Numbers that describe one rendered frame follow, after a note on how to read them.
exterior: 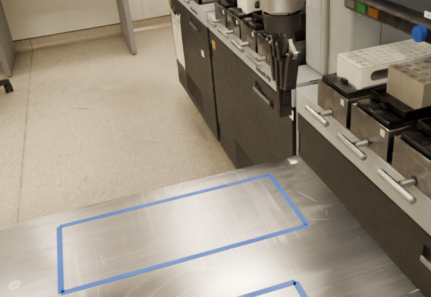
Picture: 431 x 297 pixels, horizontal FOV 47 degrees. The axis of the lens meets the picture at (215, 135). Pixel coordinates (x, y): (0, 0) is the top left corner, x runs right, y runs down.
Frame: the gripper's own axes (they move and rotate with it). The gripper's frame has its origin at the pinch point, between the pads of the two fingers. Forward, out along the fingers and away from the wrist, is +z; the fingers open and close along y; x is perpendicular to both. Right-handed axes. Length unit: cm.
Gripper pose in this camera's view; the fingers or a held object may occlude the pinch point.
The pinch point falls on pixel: (283, 101)
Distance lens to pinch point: 110.7
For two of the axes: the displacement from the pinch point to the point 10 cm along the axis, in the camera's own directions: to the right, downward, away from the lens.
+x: -9.5, 2.1, -2.2
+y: -2.9, -4.4, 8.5
